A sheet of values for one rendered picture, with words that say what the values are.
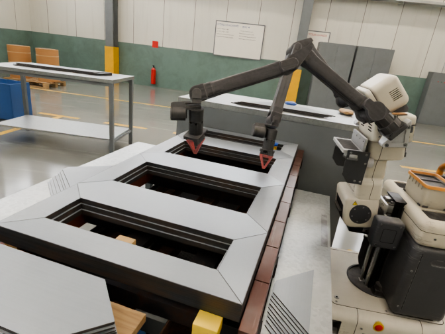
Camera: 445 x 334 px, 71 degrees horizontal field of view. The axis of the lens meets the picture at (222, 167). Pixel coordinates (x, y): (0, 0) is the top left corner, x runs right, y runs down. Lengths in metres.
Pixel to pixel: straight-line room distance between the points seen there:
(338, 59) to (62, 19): 8.95
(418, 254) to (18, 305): 1.51
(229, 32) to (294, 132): 8.58
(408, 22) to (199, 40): 6.16
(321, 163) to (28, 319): 1.88
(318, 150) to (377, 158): 0.66
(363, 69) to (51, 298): 9.91
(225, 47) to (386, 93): 9.26
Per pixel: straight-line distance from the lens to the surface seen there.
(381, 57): 10.37
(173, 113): 1.21
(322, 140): 2.21
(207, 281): 0.82
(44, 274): 0.91
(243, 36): 10.56
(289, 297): 1.06
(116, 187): 1.27
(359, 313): 1.83
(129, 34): 11.54
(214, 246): 1.01
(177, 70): 10.99
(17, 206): 1.47
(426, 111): 11.32
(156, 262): 0.87
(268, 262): 0.99
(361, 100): 1.39
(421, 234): 1.66
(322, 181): 2.30
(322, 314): 1.11
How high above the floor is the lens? 1.40
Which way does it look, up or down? 20 degrees down
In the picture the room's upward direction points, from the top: 7 degrees clockwise
